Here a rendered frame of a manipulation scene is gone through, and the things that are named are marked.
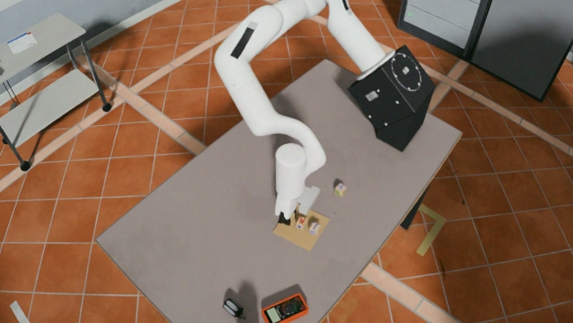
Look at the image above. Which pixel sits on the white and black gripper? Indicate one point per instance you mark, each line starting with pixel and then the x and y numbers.
pixel 288 206

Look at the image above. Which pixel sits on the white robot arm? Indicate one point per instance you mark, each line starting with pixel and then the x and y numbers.
pixel 294 163

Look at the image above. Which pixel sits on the tan square mat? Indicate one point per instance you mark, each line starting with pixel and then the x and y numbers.
pixel 301 237

